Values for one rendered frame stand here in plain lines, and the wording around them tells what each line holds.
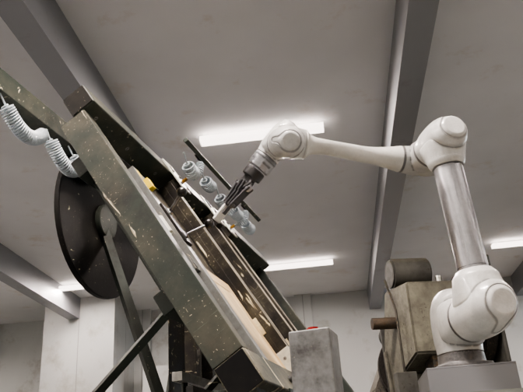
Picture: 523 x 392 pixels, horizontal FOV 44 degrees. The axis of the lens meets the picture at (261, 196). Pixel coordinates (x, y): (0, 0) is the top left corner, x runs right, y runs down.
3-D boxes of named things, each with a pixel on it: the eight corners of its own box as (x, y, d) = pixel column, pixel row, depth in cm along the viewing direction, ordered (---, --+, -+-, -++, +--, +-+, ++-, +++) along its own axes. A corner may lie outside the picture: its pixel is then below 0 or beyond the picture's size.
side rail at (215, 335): (212, 369, 186) (242, 345, 186) (60, 127, 239) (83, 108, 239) (219, 372, 191) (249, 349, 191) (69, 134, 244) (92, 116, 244)
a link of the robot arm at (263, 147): (253, 148, 240) (258, 146, 227) (279, 116, 241) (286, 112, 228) (275, 166, 241) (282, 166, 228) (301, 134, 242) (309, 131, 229)
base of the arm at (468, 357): (487, 374, 226) (484, 358, 229) (495, 364, 207) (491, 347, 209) (434, 379, 229) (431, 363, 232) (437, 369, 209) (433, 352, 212)
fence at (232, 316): (256, 369, 208) (265, 361, 208) (124, 171, 254) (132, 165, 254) (261, 371, 212) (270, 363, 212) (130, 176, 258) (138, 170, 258)
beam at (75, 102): (72, 117, 239) (93, 99, 239) (61, 99, 243) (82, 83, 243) (258, 274, 432) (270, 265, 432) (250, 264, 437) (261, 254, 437)
